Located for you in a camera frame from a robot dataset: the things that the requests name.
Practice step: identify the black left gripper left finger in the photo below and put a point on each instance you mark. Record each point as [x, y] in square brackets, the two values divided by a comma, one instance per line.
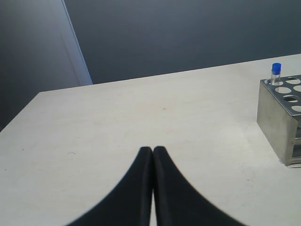
[129, 203]

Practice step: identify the stainless steel test tube rack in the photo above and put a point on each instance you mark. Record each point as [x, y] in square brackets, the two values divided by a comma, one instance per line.
[279, 117]

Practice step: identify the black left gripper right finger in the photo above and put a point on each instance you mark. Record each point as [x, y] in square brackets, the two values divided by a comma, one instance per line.
[177, 202]

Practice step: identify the blue-capped tube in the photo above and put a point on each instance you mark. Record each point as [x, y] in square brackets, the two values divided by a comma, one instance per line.
[275, 74]

